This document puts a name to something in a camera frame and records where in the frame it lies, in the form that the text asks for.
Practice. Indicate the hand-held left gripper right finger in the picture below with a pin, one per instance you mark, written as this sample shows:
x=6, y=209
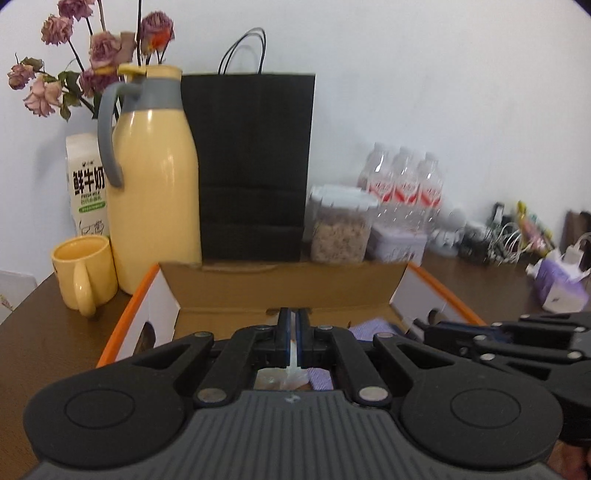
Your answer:
x=303, y=337

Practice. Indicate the dried rose bouquet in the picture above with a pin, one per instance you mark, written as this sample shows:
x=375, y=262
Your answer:
x=104, y=48

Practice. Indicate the pale tin box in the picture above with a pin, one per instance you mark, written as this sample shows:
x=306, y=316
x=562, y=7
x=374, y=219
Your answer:
x=399, y=244

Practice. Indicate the red cardboard box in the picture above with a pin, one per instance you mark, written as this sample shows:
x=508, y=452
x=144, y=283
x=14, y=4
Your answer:
x=286, y=286

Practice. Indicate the yellow mug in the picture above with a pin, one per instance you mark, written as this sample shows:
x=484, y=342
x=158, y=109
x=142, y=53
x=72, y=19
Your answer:
x=81, y=267

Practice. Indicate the clear food container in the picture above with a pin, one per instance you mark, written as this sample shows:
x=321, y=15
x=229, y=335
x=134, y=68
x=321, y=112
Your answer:
x=339, y=235

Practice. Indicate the purple tissue pack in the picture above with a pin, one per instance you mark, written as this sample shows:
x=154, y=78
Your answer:
x=561, y=290

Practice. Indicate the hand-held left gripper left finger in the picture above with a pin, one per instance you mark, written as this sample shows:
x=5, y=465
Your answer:
x=285, y=337

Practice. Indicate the colourful snack packet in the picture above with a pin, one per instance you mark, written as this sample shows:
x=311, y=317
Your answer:
x=535, y=226

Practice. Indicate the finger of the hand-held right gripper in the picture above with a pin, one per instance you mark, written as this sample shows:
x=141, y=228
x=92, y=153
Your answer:
x=517, y=350
x=554, y=322

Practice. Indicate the white milk carton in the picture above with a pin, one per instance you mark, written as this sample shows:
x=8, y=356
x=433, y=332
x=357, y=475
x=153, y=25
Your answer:
x=87, y=184

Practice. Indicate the black paper bag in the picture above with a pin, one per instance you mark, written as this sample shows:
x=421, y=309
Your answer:
x=254, y=161

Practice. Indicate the yellow thermos jug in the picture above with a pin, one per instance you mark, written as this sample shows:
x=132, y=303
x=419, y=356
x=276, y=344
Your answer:
x=157, y=194

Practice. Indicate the white robot speaker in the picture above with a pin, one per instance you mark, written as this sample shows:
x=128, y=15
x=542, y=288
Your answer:
x=450, y=221

